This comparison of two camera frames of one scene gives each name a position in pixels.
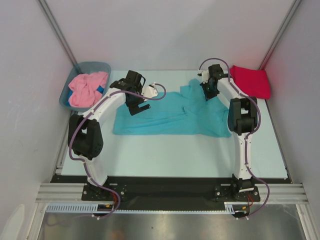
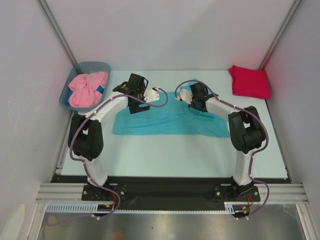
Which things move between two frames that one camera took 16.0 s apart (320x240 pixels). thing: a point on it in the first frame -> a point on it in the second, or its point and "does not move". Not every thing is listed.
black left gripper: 133,108 does not move
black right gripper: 208,90 -> 196,105
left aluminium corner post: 56,29 does not move
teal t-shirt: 188,113 does not move
